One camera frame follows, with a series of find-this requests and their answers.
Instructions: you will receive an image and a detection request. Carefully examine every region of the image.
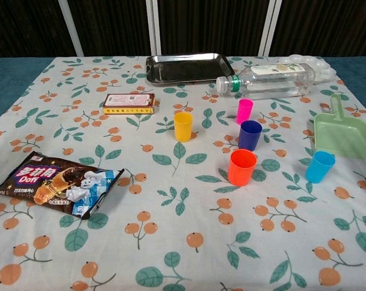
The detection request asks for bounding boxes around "white partition frame post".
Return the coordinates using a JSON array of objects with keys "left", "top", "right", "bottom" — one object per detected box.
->
[
  {"left": 258, "top": 0, "right": 282, "bottom": 57},
  {"left": 145, "top": 0, "right": 162, "bottom": 57},
  {"left": 58, "top": 0, "right": 84, "bottom": 57}
]

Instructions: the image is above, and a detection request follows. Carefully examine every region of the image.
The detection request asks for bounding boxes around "floral leaf tablecloth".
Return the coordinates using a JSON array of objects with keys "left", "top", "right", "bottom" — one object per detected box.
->
[{"left": 0, "top": 56, "right": 366, "bottom": 291}]

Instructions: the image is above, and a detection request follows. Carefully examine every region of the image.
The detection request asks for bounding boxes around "yellow plastic cup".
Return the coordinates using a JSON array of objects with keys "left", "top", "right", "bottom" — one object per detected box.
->
[{"left": 173, "top": 112, "right": 194, "bottom": 142}]

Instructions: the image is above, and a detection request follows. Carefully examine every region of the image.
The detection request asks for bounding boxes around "clear plastic water bottle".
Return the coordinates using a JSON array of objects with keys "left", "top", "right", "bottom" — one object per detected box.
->
[{"left": 216, "top": 62, "right": 314, "bottom": 99}]

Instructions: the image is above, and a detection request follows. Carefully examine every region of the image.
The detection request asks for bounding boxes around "pink plastic cup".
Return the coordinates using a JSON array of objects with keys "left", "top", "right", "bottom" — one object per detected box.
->
[{"left": 235, "top": 98, "right": 254, "bottom": 125}]

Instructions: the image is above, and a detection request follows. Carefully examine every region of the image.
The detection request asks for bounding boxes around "light blue plastic cup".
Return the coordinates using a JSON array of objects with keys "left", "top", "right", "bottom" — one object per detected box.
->
[{"left": 305, "top": 150, "right": 336, "bottom": 184}]

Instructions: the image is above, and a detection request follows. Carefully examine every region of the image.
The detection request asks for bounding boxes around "green plastic dustpan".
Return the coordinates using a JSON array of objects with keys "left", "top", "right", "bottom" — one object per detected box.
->
[{"left": 313, "top": 93, "right": 366, "bottom": 161}]

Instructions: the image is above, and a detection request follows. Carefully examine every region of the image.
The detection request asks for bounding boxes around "dark blue plastic cup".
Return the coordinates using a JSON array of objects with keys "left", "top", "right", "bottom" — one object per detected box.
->
[{"left": 238, "top": 119, "right": 263, "bottom": 152}]

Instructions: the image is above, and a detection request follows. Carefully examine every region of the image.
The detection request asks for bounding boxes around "stainless steel tray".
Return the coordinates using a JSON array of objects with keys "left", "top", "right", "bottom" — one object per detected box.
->
[{"left": 145, "top": 53, "right": 235, "bottom": 87}]

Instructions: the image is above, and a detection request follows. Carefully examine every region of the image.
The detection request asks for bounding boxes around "white flower paint palette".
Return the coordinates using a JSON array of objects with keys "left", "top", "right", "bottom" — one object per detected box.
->
[{"left": 275, "top": 53, "right": 337, "bottom": 84}]

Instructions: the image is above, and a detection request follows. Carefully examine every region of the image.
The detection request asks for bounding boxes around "orange plastic cup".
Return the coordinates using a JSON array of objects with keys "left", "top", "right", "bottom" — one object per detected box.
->
[{"left": 227, "top": 149, "right": 258, "bottom": 187}]

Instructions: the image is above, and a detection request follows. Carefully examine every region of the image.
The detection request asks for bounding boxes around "red yellow card box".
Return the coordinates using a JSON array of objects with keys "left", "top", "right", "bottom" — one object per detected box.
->
[{"left": 103, "top": 93, "right": 156, "bottom": 115}]

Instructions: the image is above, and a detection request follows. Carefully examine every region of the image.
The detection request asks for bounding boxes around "brown snack bag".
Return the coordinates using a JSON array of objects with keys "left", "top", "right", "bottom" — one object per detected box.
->
[{"left": 0, "top": 150, "right": 125, "bottom": 220}]

